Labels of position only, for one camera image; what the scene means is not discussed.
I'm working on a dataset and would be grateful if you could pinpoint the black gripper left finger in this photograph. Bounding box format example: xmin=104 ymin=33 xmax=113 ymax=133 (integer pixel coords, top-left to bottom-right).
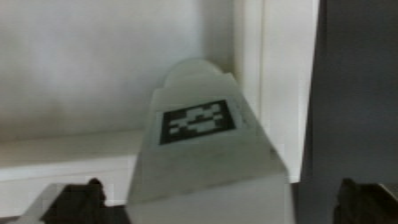
xmin=42 ymin=178 xmax=129 ymax=224

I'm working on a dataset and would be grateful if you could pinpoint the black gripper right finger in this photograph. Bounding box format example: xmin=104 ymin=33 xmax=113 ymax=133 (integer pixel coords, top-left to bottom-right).
xmin=333 ymin=178 xmax=398 ymax=224

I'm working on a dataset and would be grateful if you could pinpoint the white table leg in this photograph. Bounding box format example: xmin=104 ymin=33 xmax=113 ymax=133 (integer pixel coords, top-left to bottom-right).
xmin=127 ymin=59 xmax=298 ymax=224

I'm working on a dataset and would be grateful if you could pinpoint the white square table top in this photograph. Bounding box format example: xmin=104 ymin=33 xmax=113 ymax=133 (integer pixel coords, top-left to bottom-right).
xmin=0 ymin=0 xmax=266 ymax=208

